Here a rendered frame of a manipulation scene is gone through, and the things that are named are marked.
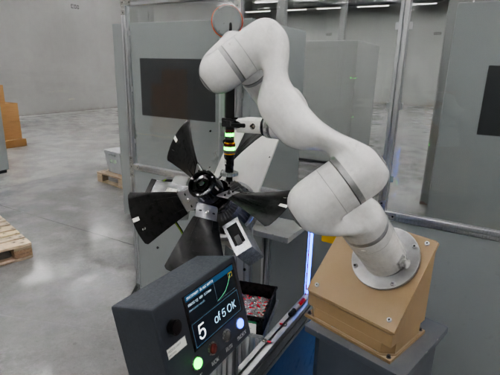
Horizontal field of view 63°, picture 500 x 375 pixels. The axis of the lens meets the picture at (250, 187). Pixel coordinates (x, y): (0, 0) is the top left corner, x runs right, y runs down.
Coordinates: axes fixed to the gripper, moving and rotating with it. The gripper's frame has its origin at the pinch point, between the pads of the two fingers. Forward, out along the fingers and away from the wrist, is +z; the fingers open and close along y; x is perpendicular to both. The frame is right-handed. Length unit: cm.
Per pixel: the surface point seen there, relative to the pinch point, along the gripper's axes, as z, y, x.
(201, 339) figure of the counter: -42, -74, -31
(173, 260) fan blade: 7, -25, -48
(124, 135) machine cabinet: 250, 178, -53
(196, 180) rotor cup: 12.3, -4.8, -23.4
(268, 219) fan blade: -22.8, -9.9, -30.6
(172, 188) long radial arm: 35.5, 8.1, -33.9
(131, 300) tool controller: -32, -81, -22
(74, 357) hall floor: 105, -3, -147
